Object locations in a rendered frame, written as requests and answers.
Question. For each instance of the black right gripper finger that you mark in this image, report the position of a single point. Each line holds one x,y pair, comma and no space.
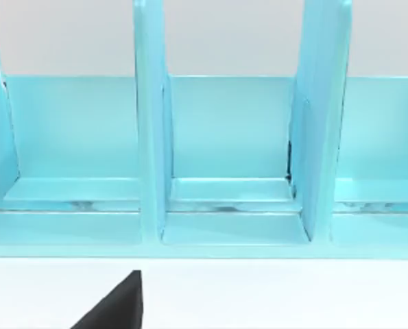
125,305

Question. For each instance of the light blue rack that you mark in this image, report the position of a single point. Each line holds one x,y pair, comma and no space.
224,137

